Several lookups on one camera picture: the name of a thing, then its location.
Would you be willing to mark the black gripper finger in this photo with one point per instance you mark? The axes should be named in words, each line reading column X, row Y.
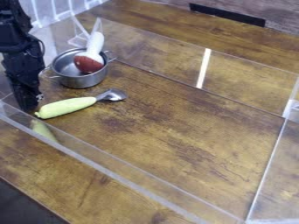
column 28, row 96

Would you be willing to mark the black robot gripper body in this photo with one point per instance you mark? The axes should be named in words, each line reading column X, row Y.
column 23, row 61

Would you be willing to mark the green handled metal spoon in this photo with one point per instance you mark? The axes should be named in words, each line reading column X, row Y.
column 64, row 107

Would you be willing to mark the small silver metal pot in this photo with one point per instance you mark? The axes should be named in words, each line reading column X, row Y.
column 63, row 70

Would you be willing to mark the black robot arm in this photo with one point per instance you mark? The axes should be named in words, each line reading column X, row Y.
column 15, row 23

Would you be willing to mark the white and red toy mushroom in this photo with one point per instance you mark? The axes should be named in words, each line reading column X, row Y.
column 88, row 61

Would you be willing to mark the black strip on table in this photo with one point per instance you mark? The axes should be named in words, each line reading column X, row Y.
column 246, row 19

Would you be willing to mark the clear acrylic triangular bracket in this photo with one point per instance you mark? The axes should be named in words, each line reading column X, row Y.
column 82, row 35

